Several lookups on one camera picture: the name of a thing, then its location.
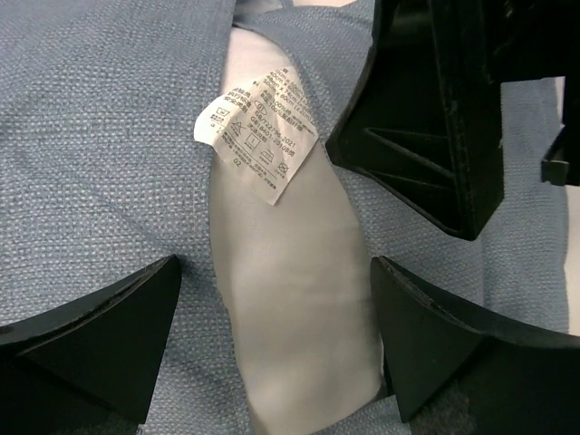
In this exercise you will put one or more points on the white care label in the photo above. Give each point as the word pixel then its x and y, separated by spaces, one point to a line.
pixel 262 130

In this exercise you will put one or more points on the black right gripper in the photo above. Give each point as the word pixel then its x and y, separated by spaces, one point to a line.
pixel 421 128

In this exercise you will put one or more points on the blue-grey pillowcase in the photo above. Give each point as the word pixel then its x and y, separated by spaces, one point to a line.
pixel 101 176

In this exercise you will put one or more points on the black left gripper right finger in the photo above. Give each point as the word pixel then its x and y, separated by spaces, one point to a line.
pixel 455 367

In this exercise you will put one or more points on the white pillow insert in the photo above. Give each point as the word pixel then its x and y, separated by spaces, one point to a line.
pixel 295 279

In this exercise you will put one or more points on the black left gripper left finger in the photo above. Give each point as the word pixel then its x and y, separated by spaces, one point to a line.
pixel 90 366

